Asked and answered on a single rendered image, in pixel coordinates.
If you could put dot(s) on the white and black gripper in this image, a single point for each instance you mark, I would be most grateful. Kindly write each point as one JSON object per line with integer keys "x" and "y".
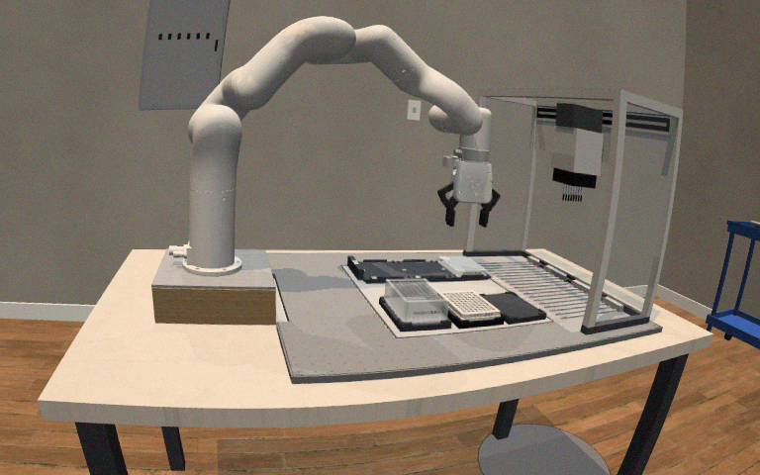
{"x": 471, "y": 182}

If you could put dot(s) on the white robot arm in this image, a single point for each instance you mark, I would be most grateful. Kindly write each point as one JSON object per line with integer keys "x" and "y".
{"x": 326, "y": 40}

